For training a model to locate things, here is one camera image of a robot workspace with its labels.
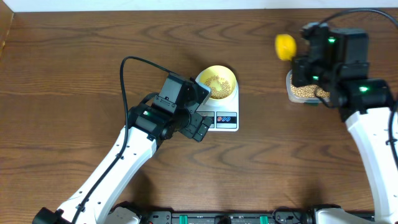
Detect yellow measuring scoop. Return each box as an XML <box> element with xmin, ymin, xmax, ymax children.
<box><xmin>275</xmin><ymin>34</ymin><xmax>297</xmax><ymax>61</ymax></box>

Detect pale yellow plastic bowl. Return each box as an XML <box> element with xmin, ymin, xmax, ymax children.
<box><xmin>198</xmin><ymin>65</ymin><xmax>238</xmax><ymax>101</ymax></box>

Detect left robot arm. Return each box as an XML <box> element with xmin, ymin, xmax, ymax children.
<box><xmin>33</xmin><ymin>93</ymin><xmax>212</xmax><ymax>223</ymax></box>

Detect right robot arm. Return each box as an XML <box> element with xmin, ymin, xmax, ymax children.
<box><xmin>292</xmin><ymin>26</ymin><xmax>397</xmax><ymax>223</ymax></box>

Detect white digital kitchen scale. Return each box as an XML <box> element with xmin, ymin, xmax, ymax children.
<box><xmin>195</xmin><ymin>74</ymin><xmax>239</xmax><ymax>132</ymax></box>

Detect soybeans in yellow bowl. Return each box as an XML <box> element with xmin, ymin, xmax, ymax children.
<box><xmin>205</xmin><ymin>76</ymin><xmax>232</xmax><ymax>100</ymax></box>

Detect pile of soybeans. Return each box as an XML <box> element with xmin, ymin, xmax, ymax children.
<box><xmin>290</xmin><ymin>78</ymin><xmax>330</xmax><ymax>98</ymax></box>

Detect clear plastic container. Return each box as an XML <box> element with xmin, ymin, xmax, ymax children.
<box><xmin>286</xmin><ymin>70</ymin><xmax>329</xmax><ymax>103</ymax></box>

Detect right black cable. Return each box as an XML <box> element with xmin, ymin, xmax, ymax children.
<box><xmin>320</xmin><ymin>7</ymin><xmax>398</xmax><ymax>29</ymax></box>

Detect black cable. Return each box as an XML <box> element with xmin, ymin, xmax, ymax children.
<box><xmin>320</xmin><ymin>7</ymin><xmax>398</xmax><ymax>29</ymax></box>
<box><xmin>71</xmin><ymin>55</ymin><xmax>178</xmax><ymax>224</ymax></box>

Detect left black cable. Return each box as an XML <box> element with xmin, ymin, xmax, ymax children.
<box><xmin>71</xmin><ymin>55</ymin><xmax>178</xmax><ymax>224</ymax></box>

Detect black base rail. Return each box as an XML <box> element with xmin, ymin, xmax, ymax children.
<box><xmin>105</xmin><ymin>201</ymin><xmax>376</xmax><ymax>224</ymax></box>

